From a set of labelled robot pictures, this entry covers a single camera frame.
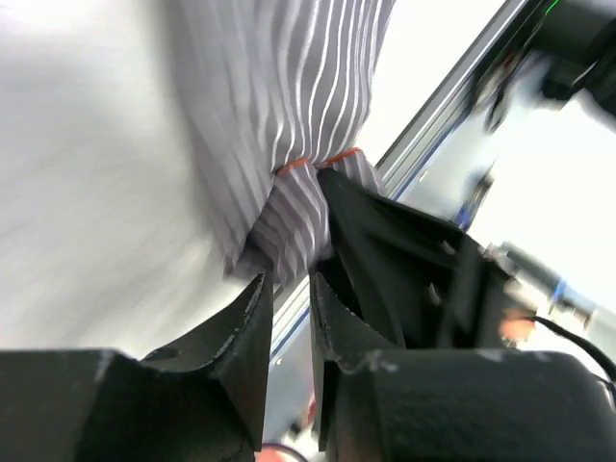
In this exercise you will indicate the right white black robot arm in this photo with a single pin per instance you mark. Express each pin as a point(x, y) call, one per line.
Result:
point(580, 38)

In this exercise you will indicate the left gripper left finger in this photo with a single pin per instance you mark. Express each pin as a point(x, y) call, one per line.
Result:
point(201, 397)

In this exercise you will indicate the striped grey underwear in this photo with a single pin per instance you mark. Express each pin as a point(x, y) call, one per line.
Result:
point(273, 92)

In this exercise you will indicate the aluminium frame rail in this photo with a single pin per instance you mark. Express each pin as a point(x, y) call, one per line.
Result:
point(406, 158)

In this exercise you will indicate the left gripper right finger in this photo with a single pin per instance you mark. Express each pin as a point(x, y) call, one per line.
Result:
point(379, 402)

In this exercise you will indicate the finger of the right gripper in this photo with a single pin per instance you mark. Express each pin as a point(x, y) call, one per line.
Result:
point(417, 280)

